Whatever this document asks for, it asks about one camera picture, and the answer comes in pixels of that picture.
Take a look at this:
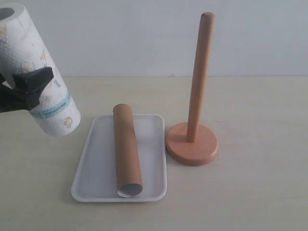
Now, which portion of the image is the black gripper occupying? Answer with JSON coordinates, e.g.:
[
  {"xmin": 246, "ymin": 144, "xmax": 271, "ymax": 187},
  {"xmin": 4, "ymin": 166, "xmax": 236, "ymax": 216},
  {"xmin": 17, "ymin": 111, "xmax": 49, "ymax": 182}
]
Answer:
[{"xmin": 0, "ymin": 67, "xmax": 54, "ymax": 112}]

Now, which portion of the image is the wooden paper towel holder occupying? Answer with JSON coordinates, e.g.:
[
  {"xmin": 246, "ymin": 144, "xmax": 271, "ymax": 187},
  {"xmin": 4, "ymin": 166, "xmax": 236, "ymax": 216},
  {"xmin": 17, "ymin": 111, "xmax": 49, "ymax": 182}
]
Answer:
[{"xmin": 166, "ymin": 12, "xmax": 218, "ymax": 166}]

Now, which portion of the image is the white rectangular plastic tray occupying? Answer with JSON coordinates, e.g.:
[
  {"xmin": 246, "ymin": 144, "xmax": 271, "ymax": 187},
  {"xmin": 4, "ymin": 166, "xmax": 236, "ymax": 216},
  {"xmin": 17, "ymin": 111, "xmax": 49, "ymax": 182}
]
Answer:
[{"xmin": 71, "ymin": 114, "xmax": 167, "ymax": 203}]

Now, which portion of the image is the white printed paper towel roll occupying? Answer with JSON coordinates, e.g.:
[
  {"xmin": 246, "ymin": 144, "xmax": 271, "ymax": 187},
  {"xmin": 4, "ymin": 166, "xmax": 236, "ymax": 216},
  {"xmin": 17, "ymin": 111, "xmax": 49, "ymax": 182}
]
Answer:
[{"xmin": 0, "ymin": 2, "xmax": 81, "ymax": 136}]

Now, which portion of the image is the brown cardboard tube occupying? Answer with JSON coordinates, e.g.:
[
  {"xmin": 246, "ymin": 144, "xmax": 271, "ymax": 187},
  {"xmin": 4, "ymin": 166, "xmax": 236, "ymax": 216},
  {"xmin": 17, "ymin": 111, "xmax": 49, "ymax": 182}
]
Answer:
[{"xmin": 113, "ymin": 103, "xmax": 143, "ymax": 198}]

